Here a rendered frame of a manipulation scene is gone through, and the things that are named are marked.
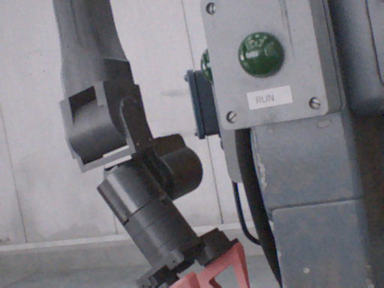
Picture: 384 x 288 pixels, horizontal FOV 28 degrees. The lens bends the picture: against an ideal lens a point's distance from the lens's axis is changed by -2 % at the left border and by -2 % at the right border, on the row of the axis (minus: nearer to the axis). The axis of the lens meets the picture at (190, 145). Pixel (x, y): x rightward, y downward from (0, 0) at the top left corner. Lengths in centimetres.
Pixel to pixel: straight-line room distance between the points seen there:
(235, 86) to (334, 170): 9
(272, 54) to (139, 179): 34
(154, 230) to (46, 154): 634
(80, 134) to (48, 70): 621
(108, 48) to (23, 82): 637
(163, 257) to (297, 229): 25
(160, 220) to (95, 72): 16
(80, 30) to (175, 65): 555
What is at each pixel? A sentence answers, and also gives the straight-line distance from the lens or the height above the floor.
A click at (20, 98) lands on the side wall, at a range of 723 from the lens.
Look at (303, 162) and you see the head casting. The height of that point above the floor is 121.
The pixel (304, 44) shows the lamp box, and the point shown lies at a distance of 50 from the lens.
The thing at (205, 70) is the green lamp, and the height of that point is 128.
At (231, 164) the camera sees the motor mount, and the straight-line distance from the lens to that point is 101.
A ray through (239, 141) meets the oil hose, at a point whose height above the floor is 123.
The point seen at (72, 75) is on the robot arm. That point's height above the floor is 131.
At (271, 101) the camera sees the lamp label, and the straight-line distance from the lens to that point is 51.
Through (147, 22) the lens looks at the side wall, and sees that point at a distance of 649.
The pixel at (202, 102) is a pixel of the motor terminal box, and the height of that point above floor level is 126.
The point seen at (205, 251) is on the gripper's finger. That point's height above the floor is 111.
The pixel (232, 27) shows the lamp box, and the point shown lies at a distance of 52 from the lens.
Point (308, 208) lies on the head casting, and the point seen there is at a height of 117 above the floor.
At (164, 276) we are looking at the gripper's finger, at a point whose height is 110.
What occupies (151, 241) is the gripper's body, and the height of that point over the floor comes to 113.
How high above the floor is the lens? 126
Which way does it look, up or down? 3 degrees down
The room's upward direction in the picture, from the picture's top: 10 degrees counter-clockwise
